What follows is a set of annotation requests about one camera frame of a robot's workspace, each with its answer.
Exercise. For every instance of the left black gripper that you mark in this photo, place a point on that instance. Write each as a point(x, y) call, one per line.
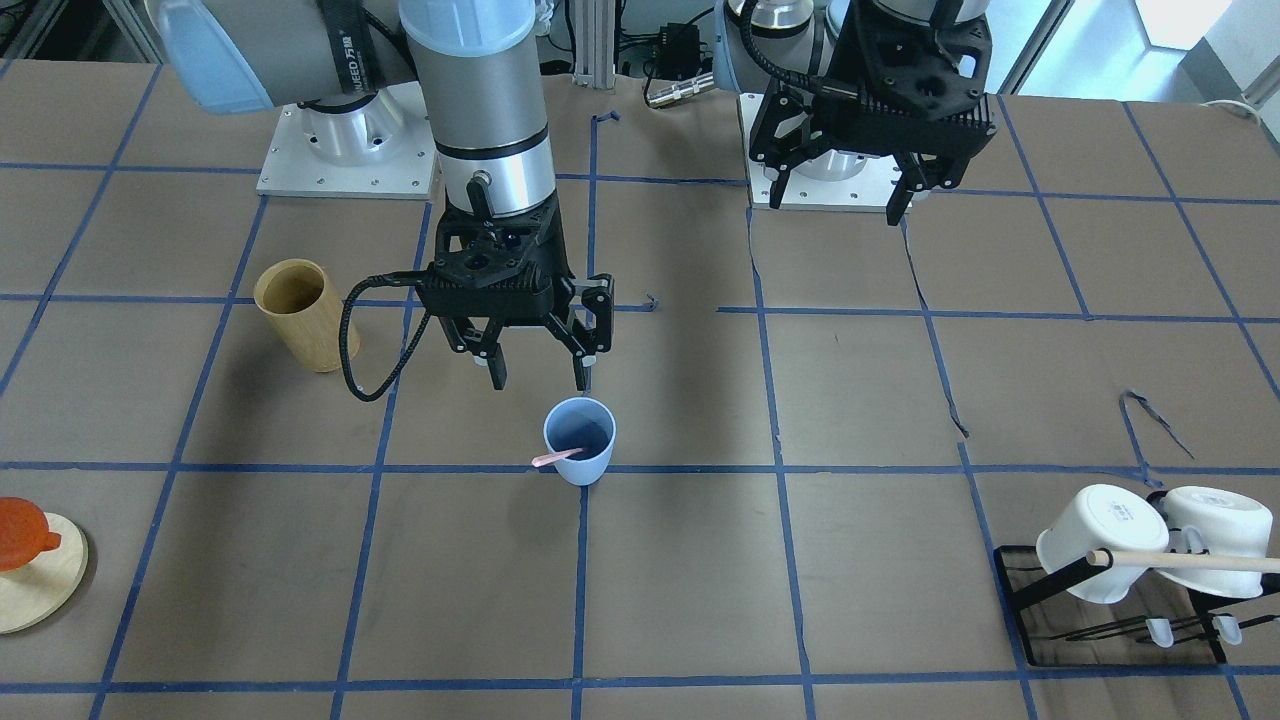
point(783, 127)

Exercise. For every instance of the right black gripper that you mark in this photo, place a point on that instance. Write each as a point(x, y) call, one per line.
point(593, 310)

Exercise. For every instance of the light blue plastic cup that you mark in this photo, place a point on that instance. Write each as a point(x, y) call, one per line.
point(586, 423)

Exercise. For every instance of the pink chopstick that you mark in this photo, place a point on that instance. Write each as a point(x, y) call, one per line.
point(553, 457)

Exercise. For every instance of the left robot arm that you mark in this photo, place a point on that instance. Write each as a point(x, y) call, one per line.
point(762, 43)

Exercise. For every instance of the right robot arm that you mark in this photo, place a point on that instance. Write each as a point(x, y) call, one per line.
point(476, 63)

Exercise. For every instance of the bamboo cylinder holder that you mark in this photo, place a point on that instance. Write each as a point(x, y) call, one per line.
point(298, 299)

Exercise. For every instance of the white mug outer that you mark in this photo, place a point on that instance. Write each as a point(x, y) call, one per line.
point(1101, 517)

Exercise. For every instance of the white mug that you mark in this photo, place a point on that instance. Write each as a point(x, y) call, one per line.
point(1101, 517)
point(1219, 522)

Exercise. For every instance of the white mug inner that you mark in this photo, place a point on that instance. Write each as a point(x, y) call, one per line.
point(1219, 522)

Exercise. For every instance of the orange red mug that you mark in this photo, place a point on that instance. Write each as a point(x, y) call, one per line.
point(25, 533)

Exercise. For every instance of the wooden mug tree stand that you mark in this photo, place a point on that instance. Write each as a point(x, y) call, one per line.
point(35, 591)

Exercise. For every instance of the aluminium frame post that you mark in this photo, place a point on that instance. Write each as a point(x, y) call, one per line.
point(594, 26)

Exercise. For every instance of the black wire mug rack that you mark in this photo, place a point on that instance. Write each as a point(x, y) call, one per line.
point(1113, 609)

